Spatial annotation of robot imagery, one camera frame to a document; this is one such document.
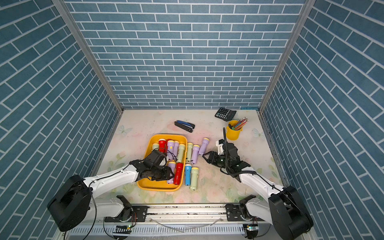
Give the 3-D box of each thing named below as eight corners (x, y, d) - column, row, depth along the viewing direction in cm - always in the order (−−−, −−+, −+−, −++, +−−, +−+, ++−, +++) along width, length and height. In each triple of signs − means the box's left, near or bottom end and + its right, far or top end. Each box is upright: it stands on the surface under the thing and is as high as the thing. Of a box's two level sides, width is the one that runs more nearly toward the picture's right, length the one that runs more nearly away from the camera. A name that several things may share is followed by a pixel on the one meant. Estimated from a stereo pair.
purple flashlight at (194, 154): (189, 163, 93) (189, 161, 91) (193, 146, 101) (193, 144, 99) (195, 164, 93) (195, 162, 90) (199, 147, 100) (199, 145, 98)
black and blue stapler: (174, 125, 113) (173, 123, 111) (178, 120, 117) (178, 117, 115) (191, 133, 109) (190, 130, 107) (195, 127, 112) (195, 124, 110)
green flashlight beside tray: (185, 162, 93) (184, 158, 89) (187, 145, 101) (187, 141, 97) (190, 162, 93) (190, 158, 89) (192, 146, 101) (192, 142, 97)
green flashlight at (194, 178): (190, 190, 83) (190, 188, 80) (191, 169, 90) (191, 167, 88) (198, 190, 83) (198, 188, 80) (198, 169, 91) (198, 167, 88)
